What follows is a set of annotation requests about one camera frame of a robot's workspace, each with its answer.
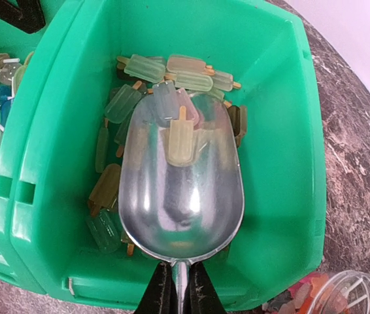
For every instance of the metal scoop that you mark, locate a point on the metal scoop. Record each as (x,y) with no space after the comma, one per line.
(181,196)

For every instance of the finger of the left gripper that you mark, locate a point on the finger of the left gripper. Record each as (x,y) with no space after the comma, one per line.
(27,16)

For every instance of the clear plastic jar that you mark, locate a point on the clear plastic jar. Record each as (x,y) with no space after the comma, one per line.
(335,294)

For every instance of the green yellow gummy candies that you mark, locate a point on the green yellow gummy candies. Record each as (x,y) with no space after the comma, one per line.
(172,82)

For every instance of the green three-compartment bin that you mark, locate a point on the green three-compartment bin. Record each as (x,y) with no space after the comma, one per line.
(47,153)

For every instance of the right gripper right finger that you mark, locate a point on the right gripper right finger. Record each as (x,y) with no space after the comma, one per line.
(202,296)

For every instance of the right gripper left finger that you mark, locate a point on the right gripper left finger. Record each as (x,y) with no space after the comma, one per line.
(159,294)

